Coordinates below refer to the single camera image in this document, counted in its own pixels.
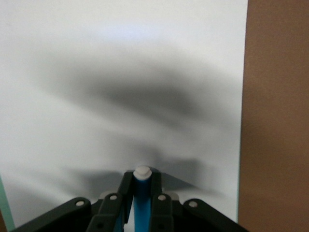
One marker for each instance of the white paper sheet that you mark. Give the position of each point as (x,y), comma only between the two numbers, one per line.
(96,48)

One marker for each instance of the blue marker white cap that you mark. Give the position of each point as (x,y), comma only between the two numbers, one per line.
(141,193)

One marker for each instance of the mint green clipboard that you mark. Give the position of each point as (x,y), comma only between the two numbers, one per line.
(7,212)

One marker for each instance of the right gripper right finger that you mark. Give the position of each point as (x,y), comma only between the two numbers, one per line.
(164,212)

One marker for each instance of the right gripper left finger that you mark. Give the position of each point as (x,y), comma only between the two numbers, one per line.
(113,210)

